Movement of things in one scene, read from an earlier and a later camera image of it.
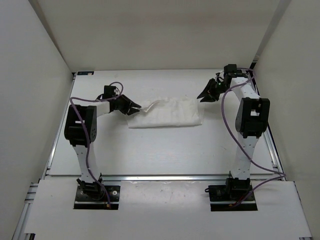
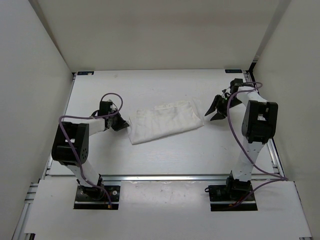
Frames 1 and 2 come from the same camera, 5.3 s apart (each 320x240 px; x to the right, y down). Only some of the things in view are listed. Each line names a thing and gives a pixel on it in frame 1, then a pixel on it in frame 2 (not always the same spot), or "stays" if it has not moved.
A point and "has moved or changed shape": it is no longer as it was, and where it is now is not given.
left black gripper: [128, 102] -> [121, 124]
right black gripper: [210, 87] -> [221, 113]
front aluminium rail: [165, 177] stays
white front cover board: [166, 208] stays
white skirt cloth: [166, 112] has moved or changed shape
